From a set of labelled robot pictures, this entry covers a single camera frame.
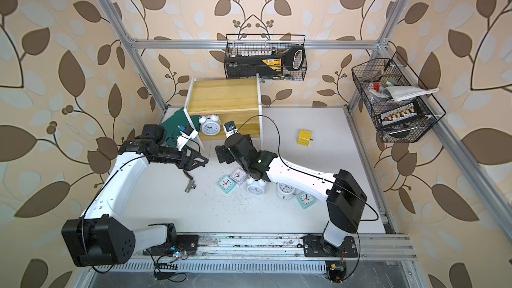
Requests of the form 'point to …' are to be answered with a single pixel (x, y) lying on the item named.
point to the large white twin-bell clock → (284, 190)
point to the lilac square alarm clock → (238, 176)
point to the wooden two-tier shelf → (210, 103)
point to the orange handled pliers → (191, 184)
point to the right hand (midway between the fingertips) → (229, 143)
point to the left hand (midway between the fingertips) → (202, 157)
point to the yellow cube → (304, 137)
